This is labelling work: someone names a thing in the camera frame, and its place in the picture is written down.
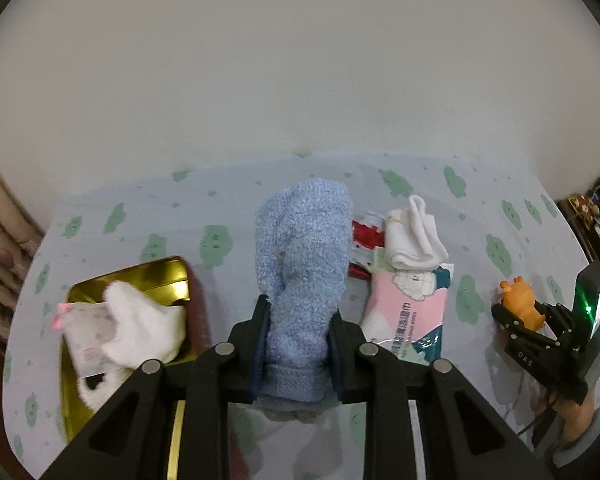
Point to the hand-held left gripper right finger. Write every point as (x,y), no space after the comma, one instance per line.
(336,360)

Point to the person's right forearm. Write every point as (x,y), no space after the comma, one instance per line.
(585,447)

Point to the pink teal wet wipes pack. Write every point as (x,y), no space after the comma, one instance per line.
(405,310)

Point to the orange toy figure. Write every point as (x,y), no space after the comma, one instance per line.
(520,300)

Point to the red and white cloth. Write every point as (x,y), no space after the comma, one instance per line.
(365,232)

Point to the white flower print packet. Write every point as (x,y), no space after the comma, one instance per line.
(92,330)

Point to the red tin box gold interior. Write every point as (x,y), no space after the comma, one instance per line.
(130,272)

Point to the blue towel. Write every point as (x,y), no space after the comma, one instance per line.
(300,270)

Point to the beige patterned curtain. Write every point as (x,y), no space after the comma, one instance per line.
(0,260)

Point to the white sock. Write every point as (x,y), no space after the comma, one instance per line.
(140,325)

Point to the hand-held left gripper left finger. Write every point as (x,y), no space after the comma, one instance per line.
(259,360)

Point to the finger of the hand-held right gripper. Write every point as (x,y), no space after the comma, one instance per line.
(555,317)
(507,320)

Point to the person's right hand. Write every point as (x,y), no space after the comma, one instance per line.
(575,417)

